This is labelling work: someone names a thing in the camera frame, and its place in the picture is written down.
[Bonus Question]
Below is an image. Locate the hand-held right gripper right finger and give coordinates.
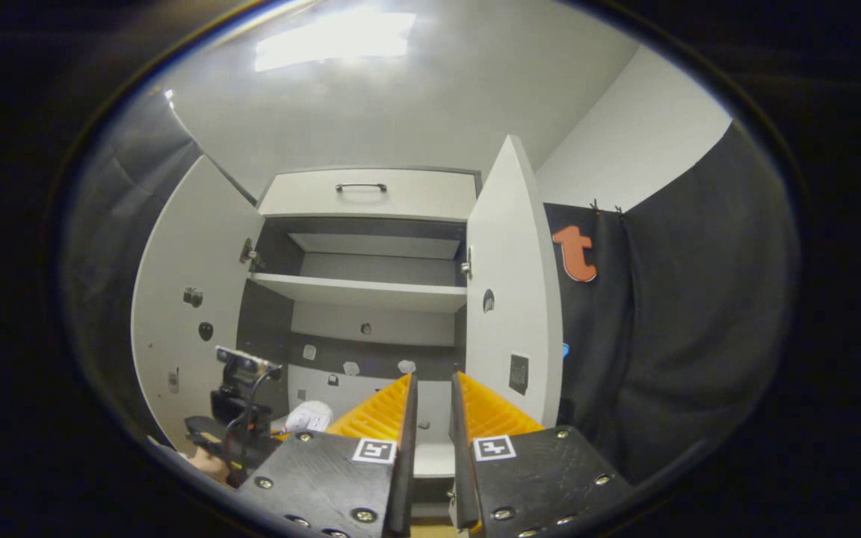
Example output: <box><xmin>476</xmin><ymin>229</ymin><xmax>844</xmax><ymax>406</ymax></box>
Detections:
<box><xmin>448</xmin><ymin>371</ymin><xmax>635</xmax><ymax>538</ymax></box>

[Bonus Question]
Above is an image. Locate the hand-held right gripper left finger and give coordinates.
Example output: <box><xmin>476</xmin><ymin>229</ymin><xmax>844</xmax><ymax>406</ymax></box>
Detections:
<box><xmin>235</xmin><ymin>374</ymin><xmax>419</xmax><ymax>538</ymax></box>

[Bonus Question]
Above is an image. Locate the white shoe cabinet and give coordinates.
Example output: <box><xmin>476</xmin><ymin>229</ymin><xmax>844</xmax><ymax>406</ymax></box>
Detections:
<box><xmin>132</xmin><ymin>134</ymin><xmax>566</xmax><ymax>524</ymax></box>

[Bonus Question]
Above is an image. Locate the white cabinet door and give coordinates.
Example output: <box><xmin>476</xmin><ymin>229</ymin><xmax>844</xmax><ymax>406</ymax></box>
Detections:
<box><xmin>465</xmin><ymin>134</ymin><xmax>564</xmax><ymax>430</ymax></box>
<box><xmin>132</xmin><ymin>155</ymin><xmax>265</xmax><ymax>449</ymax></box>

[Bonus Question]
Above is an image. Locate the white cabinet shelf board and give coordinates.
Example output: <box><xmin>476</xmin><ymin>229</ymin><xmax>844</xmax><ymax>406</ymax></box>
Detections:
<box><xmin>250</xmin><ymin>273</ymin><xmax>469</xmax><ymax>313</ymax></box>

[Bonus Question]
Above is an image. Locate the white cabinet drawer front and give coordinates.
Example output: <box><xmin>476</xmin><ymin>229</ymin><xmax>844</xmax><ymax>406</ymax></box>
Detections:
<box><xmin>259</xmin><ymin>169</ymin><xmax>480</xmax><ymax>223</ymax></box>

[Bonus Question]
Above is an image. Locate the ceiling light panel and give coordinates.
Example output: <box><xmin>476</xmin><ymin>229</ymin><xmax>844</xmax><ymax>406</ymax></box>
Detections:
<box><xmin>255</xmin><ymin>11</ymin><xmax>416</xmax><ymax>73</ymax></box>

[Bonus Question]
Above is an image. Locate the black camera cable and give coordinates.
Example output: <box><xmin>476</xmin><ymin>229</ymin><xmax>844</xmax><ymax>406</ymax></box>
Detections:
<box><xmin>229</xmin><ymin>366</ymin><xmax>276</xmax><ymax>468</ymax></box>

